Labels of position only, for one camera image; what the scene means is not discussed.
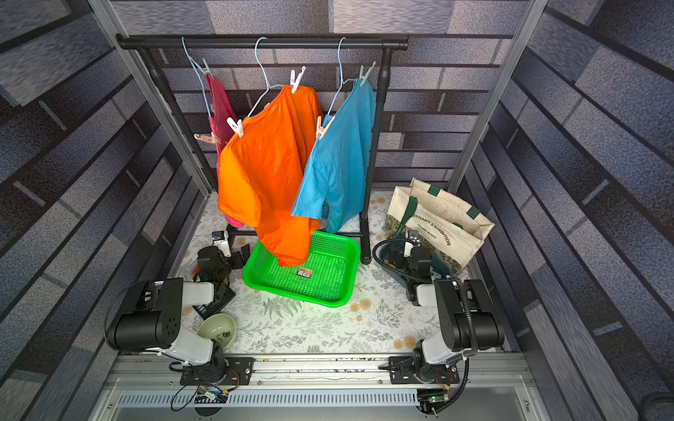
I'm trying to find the orange garment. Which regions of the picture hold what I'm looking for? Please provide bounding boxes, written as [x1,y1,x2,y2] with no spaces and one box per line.
[218,85,323,267]

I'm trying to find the blue t-shirt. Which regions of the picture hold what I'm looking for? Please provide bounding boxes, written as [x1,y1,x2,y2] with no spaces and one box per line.
[291,82,377,233]

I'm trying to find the pink clothespin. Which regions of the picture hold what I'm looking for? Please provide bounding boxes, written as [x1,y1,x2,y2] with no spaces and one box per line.
[194,133,221,145]

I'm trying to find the white clothespin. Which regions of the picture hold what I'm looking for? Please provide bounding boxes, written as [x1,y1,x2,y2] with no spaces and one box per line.
[226,118,244,138]
[359,61,377,87]
[290,66,306,94]

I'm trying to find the pink garment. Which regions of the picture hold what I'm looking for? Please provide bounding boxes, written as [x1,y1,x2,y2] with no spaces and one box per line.
[204,73,246,230]

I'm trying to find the beige clothespin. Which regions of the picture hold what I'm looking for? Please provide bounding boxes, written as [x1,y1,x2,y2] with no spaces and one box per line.
[316,115,335,140]

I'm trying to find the white plastic hanger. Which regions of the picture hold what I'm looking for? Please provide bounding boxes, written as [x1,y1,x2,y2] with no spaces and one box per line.
[246,36,284,119]

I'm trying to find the light blue wire hanger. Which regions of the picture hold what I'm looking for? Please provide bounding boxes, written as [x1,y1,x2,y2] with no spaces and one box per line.
[326,36,361,117]

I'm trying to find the pale green clothespin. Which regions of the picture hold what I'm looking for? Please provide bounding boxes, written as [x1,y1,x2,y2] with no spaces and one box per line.
[202,59,212,75]

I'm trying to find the lilac wire hanger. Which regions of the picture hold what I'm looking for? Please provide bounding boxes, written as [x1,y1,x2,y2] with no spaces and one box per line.
[181,37,212,119]

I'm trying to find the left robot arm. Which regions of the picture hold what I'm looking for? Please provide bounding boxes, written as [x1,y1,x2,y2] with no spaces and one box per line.
[104,244,251,366]

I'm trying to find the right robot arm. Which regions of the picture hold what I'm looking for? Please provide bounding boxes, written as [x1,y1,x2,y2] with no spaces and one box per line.
[377,241,505,383]

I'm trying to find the teal clothespin tray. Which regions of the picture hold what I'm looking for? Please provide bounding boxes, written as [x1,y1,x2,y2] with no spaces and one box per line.
[372,236,454,289]

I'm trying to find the black calculator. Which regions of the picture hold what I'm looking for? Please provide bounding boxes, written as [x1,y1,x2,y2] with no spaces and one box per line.
[193,287,236,319]

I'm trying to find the green ceramic bowl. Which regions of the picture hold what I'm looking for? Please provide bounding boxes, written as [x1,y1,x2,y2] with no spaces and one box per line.
[198,313,237,349]

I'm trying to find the green plastic laundry basket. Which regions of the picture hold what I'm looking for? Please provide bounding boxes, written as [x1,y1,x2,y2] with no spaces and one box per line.
[242,232,361,308]

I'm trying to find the black clothes rack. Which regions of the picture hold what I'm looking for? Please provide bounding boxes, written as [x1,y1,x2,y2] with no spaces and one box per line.
[115,33,409,265]

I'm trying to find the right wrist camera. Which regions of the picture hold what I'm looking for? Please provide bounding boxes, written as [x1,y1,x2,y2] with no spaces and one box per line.
[404,230,421,258]

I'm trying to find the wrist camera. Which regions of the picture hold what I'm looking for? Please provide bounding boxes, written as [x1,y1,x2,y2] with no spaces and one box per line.
[404,230,421,258]
[212,231,232,258]

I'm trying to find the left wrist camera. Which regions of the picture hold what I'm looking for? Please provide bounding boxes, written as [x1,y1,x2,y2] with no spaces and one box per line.
[212,231,232,258]

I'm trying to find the black corrugated cable conduit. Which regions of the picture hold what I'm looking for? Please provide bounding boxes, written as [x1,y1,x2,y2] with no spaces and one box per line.
[371,236,480,359]

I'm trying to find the cream tote bag green handles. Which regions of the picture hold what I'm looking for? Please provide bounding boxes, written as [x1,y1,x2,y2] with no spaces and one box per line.
[385,179,495,275]

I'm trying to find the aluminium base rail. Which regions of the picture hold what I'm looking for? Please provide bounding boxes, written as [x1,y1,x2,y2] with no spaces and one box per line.
[92,353,543,420]

